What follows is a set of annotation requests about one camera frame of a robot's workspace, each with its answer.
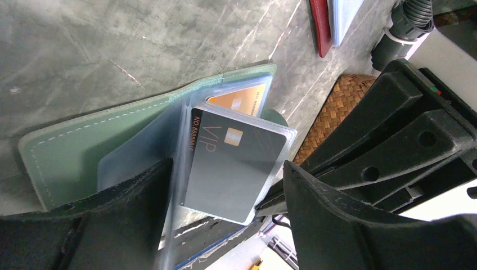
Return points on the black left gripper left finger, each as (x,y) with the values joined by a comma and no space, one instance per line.
(117,228)

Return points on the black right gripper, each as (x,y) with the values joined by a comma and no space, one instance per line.
(409,145)

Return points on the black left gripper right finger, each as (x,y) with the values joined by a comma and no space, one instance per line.
(332,230)

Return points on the grey vip card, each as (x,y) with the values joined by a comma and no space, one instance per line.
(231,160)

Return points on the green card holder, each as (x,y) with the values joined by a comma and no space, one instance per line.
(61,160)

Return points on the red card holder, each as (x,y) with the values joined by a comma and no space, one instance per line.
(332,20)

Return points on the gold card in holder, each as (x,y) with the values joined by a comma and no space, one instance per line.
(247,98)

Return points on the brown wicker basket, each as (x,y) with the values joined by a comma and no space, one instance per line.
(347,92)

